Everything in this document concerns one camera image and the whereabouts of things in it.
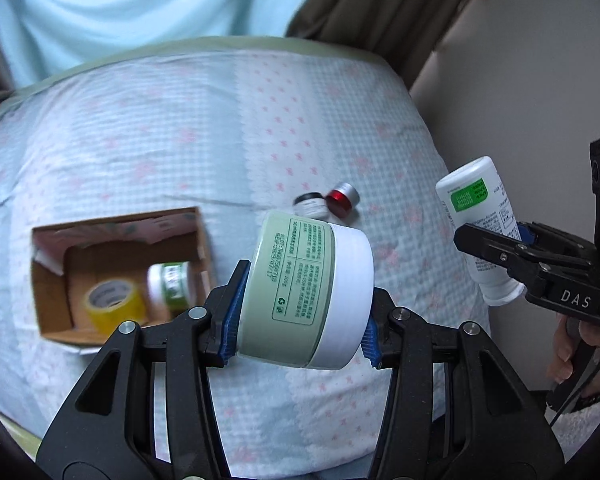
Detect brown curtain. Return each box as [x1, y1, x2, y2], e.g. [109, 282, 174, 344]
[285, 0, 491, 92]

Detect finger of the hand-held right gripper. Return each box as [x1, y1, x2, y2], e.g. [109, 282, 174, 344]
[453, 223, 547, 295]
[518, 220, 597, 267]

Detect checked blanket with pink print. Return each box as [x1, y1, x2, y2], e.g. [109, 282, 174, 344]
[0, 42, 492, 472]

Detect white bottle with green label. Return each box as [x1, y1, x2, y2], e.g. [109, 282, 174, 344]
[435, 156, 527, 307]

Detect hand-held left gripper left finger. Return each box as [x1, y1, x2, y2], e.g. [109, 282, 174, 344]
[36, 259, 254, 480]

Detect green jar with white lid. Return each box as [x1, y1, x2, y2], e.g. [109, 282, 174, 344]
[234, 210, 374, 371]

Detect white jar with green label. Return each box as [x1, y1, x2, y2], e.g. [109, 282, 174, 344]
[146, 262, 193, 312]

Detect red jar with silver lid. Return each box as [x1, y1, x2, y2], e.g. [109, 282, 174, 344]
[326, 182, 359, 218]

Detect person's right hand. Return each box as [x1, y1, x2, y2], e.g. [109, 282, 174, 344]
[546, 314, 600, 413]

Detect pale green bed sheet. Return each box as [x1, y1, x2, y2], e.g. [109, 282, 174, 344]
[0, 36, 386, 133]

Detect black cable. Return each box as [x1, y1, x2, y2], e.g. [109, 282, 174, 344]
[550, 337, 600, 428]

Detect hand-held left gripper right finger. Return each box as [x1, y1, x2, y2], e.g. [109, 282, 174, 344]
[363, 287, 565, 480]

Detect yellow tape roll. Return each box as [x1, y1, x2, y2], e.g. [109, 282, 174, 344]
[83, 280, 148, 336]

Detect light blue sheer curtain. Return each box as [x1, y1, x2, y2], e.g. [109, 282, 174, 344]
[0, 0, 326, 86]

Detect cardboard box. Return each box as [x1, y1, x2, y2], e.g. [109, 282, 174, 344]
[31, 206, 215, 357]

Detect small jar with black lid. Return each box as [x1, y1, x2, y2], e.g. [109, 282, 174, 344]
[293, 192, 329, 219]

